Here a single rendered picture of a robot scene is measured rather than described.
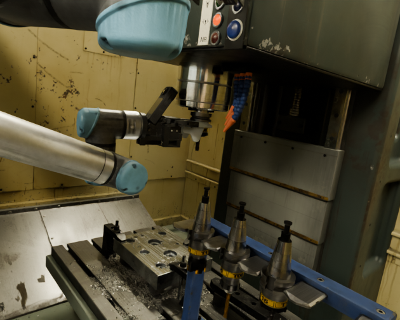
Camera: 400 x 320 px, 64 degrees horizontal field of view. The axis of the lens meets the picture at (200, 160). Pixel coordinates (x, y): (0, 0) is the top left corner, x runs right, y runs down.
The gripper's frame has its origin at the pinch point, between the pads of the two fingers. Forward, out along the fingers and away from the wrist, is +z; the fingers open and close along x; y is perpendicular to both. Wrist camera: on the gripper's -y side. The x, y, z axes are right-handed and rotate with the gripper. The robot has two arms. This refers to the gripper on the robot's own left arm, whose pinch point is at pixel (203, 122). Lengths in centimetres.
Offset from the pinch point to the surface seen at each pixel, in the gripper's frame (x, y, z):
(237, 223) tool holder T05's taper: 34.0, 17.3, -9.1
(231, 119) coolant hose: 17.5, -2.8, -2.4
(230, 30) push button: 33.0, -19.0, -16.1
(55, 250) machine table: -39, 55, -35
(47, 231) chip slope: -81, 66, -35
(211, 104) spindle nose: 7.7, -5.7, -2.5
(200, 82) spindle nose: 6.4, -11.2, -5.9
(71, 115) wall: -98, 9, -23
